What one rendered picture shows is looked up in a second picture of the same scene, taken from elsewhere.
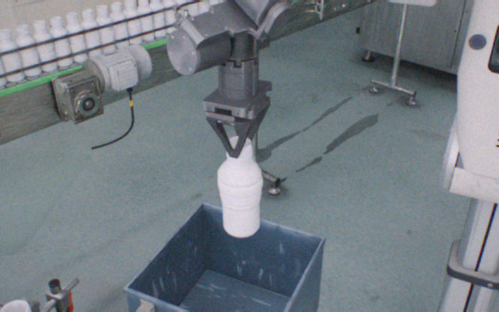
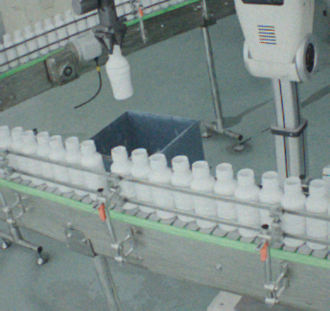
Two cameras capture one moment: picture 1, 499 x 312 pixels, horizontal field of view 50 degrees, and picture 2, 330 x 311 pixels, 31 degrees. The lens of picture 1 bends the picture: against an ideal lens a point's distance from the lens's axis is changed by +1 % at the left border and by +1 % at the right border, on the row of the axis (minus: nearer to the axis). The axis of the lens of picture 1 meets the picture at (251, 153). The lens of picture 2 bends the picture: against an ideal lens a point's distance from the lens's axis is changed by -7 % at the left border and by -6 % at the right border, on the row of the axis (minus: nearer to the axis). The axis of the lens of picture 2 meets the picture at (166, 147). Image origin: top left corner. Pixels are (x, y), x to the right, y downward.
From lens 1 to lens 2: 114 cm
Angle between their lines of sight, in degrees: 13
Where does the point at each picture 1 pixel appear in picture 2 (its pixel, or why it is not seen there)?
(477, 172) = (257, 59)
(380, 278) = not seen: hidden behind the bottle
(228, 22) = not seen: outside the picture
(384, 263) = not seen: hidden behind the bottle
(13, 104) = (22, 76)
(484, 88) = (244, 12)
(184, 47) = (76, 4)
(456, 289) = (278, 143)
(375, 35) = not seen: outside the picture
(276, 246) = (174, 132)
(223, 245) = (144, 139)
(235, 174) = (112, 63)
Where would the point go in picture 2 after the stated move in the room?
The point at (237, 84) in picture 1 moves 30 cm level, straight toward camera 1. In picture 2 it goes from (105, 18) to (79, 53)
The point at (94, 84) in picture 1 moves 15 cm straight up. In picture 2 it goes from (71, 57) to (65, 29)
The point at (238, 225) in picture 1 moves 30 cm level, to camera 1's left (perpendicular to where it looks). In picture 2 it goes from (119, 92) to (31, 102)
